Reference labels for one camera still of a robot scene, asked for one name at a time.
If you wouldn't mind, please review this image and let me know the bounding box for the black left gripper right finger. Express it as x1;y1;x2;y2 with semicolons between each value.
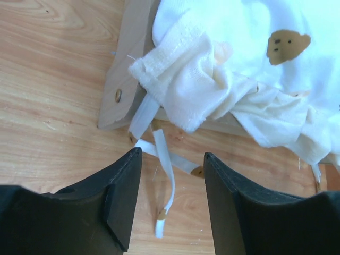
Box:
203;152;339;254

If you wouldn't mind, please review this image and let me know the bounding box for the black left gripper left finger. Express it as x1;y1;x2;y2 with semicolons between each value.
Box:
1;148;142;254

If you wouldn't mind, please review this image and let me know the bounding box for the large bear print cushion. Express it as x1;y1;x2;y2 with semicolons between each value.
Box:
127;0;340;239

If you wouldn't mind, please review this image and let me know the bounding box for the wooden striped pet bed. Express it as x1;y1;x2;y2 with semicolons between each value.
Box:
97;0;340;165

